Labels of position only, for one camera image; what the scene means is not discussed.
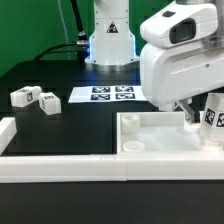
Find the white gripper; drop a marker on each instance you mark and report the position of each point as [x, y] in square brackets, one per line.
[177, 73]

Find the white square tabletop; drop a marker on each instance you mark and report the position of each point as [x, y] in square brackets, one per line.
[163, 136]

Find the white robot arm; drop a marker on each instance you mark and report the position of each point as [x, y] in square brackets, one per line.
[112, 45]

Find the white L-shaped obstacle fence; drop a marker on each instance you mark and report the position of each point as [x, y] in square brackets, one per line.
[112, 167]

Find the white sheet with fiducial tags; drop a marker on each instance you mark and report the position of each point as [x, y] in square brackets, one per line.
[106, 94]

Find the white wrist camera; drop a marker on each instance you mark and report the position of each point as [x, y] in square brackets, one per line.
[177, 24]

